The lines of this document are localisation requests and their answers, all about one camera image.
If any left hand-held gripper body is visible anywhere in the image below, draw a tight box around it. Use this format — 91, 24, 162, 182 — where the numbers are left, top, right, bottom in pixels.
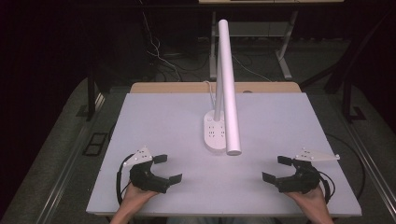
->
122, 146, 171, 195

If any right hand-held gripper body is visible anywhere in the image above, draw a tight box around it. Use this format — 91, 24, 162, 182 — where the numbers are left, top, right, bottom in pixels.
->
275, 147, 341, 195

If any white desk lamp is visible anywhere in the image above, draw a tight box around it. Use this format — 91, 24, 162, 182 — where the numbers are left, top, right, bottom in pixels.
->
204, 19, 243, 157

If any person's left hand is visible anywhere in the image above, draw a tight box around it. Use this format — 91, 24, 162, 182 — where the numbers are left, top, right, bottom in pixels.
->
121, 181, 161, 207

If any person's right hand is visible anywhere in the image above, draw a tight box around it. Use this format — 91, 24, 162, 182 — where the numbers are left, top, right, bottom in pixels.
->
284, 184, 327, 213

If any white foam board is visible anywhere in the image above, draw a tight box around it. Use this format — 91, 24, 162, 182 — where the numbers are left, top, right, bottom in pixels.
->
86, 91, 363, 217

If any wooden table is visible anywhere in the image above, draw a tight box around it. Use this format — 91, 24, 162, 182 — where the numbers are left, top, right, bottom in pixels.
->
129, 81, 303, 94

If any black metal stand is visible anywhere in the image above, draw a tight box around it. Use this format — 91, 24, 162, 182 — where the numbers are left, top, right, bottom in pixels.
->
340, 74, 368, 124
76, 66, 106, 123

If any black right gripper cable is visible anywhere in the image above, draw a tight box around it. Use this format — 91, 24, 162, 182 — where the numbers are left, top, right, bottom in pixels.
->
318, 171, 336, 204

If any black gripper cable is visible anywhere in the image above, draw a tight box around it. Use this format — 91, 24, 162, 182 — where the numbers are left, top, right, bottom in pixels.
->
318, 171, 336, 204
115, 153, 135, 206

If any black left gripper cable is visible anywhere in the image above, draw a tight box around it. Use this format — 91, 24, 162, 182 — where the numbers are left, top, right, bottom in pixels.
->
115, 153, 135, 206

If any long black floor cable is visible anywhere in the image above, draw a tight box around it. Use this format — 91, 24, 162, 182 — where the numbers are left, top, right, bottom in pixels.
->
324, 133, 367, 201

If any black floor frame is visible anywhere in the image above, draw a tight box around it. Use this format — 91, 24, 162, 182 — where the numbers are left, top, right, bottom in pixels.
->
81, 132, 109, 157

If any aluminium floor rail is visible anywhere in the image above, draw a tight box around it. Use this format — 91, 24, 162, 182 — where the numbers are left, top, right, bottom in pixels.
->
35, 92, 106, 224
344, 119, 396, 216

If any white lamp cable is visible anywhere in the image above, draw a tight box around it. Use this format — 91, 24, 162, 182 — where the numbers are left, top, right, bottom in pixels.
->
203, 80, 217, 110

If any thin white floor cable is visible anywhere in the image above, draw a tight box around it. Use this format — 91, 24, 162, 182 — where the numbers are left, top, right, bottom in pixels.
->
231, 54, 274, 83

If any metal frame desk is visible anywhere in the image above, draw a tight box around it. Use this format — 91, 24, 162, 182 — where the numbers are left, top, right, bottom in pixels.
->
198, 0, 346, 81

